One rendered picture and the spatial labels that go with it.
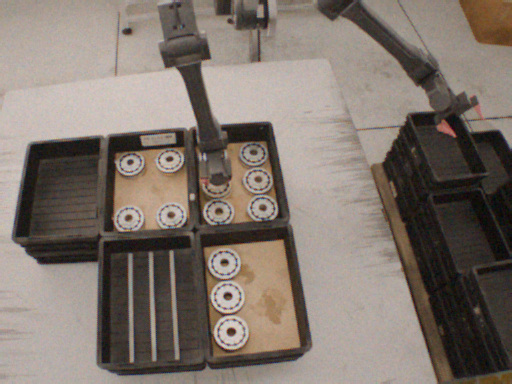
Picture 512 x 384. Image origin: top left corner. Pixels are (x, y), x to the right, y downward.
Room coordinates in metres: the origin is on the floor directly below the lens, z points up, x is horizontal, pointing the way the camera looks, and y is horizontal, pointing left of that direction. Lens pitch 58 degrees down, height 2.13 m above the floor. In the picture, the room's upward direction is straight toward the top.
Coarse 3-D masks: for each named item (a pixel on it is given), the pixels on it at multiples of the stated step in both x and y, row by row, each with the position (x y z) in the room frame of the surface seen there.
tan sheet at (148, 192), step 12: (120, 156) 0.88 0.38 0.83; (144, 156) 0.88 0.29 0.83; (156, 156) 0.88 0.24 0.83; (120, 180) 0.78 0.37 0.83; (132, 180) 0.78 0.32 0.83; (144, 180) 0.78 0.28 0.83; (156, 180) 0.78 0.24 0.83; (168, 180) 0.78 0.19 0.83; (180, 180) 0.78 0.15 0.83; (120, 192) 0.73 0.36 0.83; (132, 192) 0.73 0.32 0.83; (144, 192) 0.73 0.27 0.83; (156, 192) 0.73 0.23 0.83; (168, 192) 0.73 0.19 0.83; (180, 192) 0.73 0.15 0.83; (120, 204) 0.68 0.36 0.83; (132, 204) 0.68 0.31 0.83; (144, 204) 0.68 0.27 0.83; (156, 204) 0.68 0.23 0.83; (180, 204) 0.68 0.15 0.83; (144, 216) 0.63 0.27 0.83; (144, 228) 0.59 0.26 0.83; (156, 228) 0.59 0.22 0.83
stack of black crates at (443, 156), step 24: (408, 120) 1.27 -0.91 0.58; (432, 120) 1.32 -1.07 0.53; (456, 120) 1.29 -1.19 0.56; (408, 144) 1.19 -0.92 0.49; (432, 144) 1.19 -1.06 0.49; (456, 144) 1.20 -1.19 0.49; (384, 168) 1.26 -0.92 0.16; (408, 168) 1.10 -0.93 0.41; (432, 168) 0.99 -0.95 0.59; (456, 168) 1.05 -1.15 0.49; (480, 168) 1.01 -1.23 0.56; (408, 192) 1.02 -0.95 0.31; (432, 192) 0.92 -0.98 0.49; (408, 216) 0.93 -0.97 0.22
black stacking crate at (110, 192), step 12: (180, 132) 0.92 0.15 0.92; (120, 144) 0.90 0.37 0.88; (132, 144) 0.90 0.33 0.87; (180, 144) 0.92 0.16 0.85; (108, 156) 0.82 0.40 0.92; (108, 168) 0.78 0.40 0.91; (108, 180) 0.73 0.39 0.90; (108, 192) 0.69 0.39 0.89; (108, 204) 0.65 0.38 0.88; (108, 216) 0.61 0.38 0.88; (108, 228) 0.57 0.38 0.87
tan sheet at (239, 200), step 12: (228, 144) 0.93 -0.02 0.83; (240, 144) 0.93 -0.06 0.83; (264, 144) 0.93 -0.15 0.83; (228, 156) 0.88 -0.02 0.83; (240, 168) 0.83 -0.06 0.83; (264, 168) 0.83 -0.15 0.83; (240, 180) 0.78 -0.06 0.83; (240, 192) 0.73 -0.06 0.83; (204, 204) 0.68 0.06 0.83; (240, 204) 0.68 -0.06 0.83; (240, 216) 0.64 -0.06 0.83
